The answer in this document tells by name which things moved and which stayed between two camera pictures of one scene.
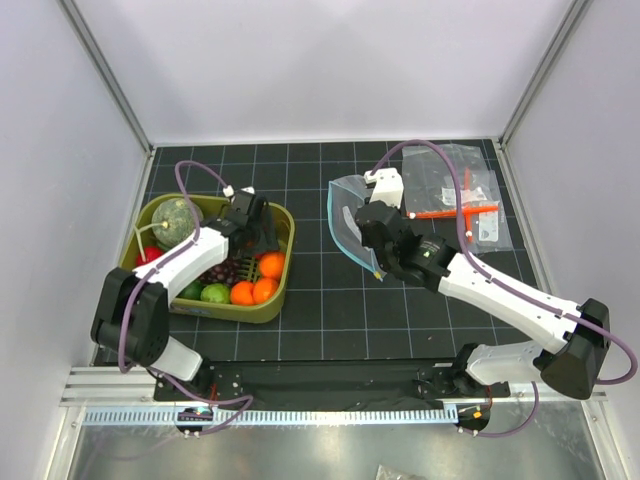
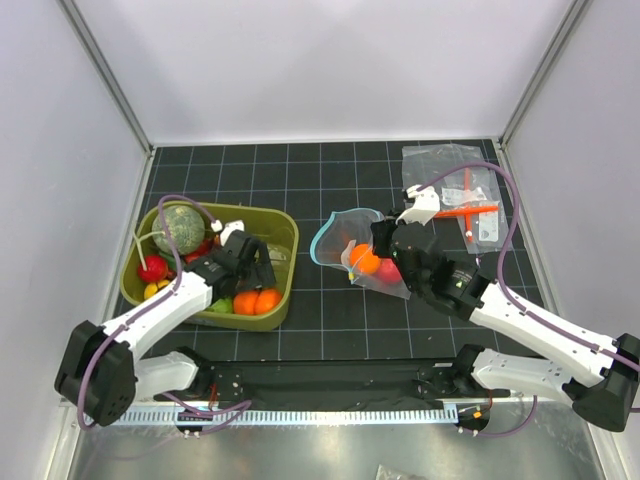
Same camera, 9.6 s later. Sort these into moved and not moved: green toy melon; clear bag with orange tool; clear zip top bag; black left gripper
Moved: black left gripper; clear zip top bag
Not moved: clear bag with orange tool; green toy melon
